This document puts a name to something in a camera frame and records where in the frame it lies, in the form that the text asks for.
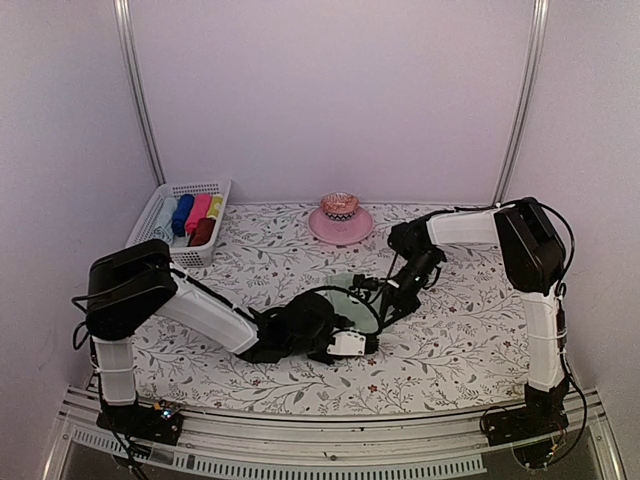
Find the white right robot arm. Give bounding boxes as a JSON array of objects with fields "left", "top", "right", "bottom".
[{"left": 378, "top": 197, "right": 574, "bottom": 394}]

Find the dark blue rolled towel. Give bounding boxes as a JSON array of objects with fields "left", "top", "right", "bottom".
[{"left": 171, "top": 194, "right": 195, "bottom": 237}]

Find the dark red towel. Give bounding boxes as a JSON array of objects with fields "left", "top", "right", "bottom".
[{"left": 188, "top": 217, "right": 216, "bottom": 247}]

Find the aluminium front rail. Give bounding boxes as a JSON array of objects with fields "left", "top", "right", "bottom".
[{"left": 43, "top": 388, "right": 627, "bottom": 479}]

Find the pink plate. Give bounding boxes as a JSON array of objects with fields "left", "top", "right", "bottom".
[{"left": 308, "top": 207, "right": 374, "bottom": 246}]

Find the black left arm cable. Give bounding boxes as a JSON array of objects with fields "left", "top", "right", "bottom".
[{"left": 259, "top": 285, "right": 383, "bottom": 336}]

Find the yellow green rolled towel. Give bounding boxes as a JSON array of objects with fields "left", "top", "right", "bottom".
[{"left": 206, "top": 195, "right": 224, "bottom": 220}]

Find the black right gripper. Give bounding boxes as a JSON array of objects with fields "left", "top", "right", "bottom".
[{"left": 379, "top": 248, "right": 442, "bottom": 328}]

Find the left aluminium frame post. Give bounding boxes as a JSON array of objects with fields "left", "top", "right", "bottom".
[{"left": 113, "top": 0, "right": 166, "bottom": 186}]

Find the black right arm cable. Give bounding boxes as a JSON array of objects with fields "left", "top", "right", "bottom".
[{"left": 379, "top": 201, "right": 576, "bottom": 301}]

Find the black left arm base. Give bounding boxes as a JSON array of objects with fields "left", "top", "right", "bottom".
[{"left": 96, "top": 398, "right": 184, "bottom": 446}]

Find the pink rolled towel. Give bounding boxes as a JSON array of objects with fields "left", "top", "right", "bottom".
[{"left": 185, "top": 194, "right": 213, "bottom": 235}]

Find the right aluminium frame post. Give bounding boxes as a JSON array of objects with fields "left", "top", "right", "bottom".
[{"left": 492, "top": 0, "right": 550, "bottom": 204}]

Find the light blue rolled towel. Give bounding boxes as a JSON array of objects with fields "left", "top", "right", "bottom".
[{"left": 151, "top": 197, "right": 178, "bottom": 245}]

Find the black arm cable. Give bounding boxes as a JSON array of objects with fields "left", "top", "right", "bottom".
[
  {"left": 259, "top": 285, "right": 383, "bottom": 336},
  {"left": 379, "top": 201, "right": 576, "bottom": 301}
]

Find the patterned small bowl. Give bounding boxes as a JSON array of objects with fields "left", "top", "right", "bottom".
[{"left": 320, "top": 192, "right": 360, "bottom": 221}]

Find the aluminium frame post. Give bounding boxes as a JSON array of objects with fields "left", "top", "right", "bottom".
[
  {"left": 492, "top": 0, "right": 550, "bottom": 204},
  {"left": 113, "top": 0, "right": 166, "bottom": 186}
]

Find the green panda towel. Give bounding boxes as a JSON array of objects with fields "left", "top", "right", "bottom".
[{"left": 324, "top": 273, "right": 381, "bottom": 334}]

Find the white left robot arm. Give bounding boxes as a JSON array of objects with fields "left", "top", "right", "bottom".
[{"left": 71, "top": 240, "right": 378, "bottom": 434}]

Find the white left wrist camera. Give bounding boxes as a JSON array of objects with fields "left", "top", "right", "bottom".
[{"left": 327, "top": 331, "right": 379, "bottom": 357}]

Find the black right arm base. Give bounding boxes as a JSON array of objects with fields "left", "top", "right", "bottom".
[{"left": 479, "top": 380, "right": 569, "bottom": 470}]

